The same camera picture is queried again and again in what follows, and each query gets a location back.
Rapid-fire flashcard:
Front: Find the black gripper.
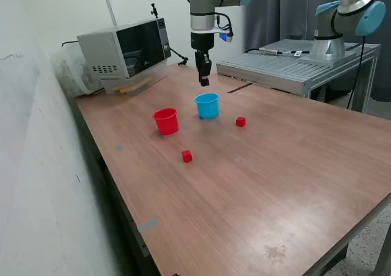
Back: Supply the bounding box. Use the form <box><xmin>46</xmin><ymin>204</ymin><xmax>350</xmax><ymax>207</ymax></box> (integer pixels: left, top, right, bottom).
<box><xmin>191</xmin><ymin>32</ymin><xmax>215</xmax><ymax>87</ymax></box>

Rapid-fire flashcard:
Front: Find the aluminium robot base table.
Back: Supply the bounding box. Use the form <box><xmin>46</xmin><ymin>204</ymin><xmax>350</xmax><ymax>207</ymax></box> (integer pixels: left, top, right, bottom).
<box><xmin>216</xmin><ymin>38</ymin><xmax>382</xmax><ymax>114</ymax></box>

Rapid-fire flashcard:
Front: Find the dark metal strip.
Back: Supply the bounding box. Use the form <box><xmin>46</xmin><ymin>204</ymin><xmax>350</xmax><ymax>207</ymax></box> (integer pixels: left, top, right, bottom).
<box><xmin>227</xmin><ymin>82</ymin><xmax>254</xmax><ymax>94</ymax></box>

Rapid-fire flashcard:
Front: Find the blue cup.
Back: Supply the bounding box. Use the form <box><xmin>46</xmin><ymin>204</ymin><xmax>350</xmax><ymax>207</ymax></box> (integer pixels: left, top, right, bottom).
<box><xmin>194</xmin><ymin>92</ymin><xmax>220</xmax><ymax>120</ymax></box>

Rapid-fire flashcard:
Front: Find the wooden stick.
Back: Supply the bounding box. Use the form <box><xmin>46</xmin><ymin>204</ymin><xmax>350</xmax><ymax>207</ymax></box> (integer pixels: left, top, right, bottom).
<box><xmin>119</xmin><ymin>84</ymin><xmax>145</xmax><ymax>95</ymax></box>
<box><xmin>112</xmin><ymin>76</ymin><xmax>153</xmax><ymax>92</ymax></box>

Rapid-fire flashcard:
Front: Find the silver cylindrical device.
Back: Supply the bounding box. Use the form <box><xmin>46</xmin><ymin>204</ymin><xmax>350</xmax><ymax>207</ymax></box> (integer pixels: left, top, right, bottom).
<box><xmin>258</xmin><ymin>46</ymin><xmax>284</xmax><ymax>56</ymax></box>

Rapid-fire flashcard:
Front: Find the red cup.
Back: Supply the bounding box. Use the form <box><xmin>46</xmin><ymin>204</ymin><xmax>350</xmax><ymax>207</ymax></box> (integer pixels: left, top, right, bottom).
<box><xmin>152</xmin><ymin>107</ymin><xmax>179</xmax><ymax>136</ymax></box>

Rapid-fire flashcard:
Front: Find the grey curtain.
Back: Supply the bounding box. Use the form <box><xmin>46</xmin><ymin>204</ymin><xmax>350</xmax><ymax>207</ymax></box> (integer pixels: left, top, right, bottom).
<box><xmin>243</xmin><ymin>0</ymin><xmax>391</xmax><ymax>103</ymax></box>

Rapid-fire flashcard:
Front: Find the silver microwave oven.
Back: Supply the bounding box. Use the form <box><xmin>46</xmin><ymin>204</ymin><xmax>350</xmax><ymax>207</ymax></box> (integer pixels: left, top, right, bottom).
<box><xmin>76</xmin><ymin>17</ymin><xmax>172</xmax><ymax>81</ymax></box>

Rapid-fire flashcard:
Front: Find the white thin rod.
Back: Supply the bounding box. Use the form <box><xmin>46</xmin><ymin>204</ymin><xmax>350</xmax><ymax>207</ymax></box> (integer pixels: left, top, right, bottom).
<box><xmin>105</xmin><ymin>0</ymin><xmax>118</xmax><ymax>26</ymax></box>

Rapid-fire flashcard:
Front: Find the large blue-grey tape piece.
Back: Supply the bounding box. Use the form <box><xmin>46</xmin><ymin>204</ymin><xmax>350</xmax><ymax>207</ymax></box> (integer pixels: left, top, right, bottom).
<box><xmin>136</xmin><ymin>217</ymin><xmax>159</xmax><ymax>234</ymax></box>

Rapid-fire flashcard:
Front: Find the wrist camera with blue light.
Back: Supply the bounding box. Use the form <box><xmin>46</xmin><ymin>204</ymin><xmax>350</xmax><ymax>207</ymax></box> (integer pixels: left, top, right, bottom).
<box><xmin>214</xmin><ymin>27</ymin><xmax>236</xmax><ymax>43</ymax></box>

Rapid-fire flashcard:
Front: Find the black cable with white tag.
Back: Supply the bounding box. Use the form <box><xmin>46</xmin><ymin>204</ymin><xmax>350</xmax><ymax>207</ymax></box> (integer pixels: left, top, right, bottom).
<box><xmin>244</xmin><ymin>47</ymin><xmax>311</xmax><ymax>57</ymax></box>

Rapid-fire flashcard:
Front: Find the black hanging cable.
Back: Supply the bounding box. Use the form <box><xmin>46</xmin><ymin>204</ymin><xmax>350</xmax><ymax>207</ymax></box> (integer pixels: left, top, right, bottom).
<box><xmin>345</xmin><ymin>34</ymin><xmax>367</xmax><ymax>109</ymax></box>

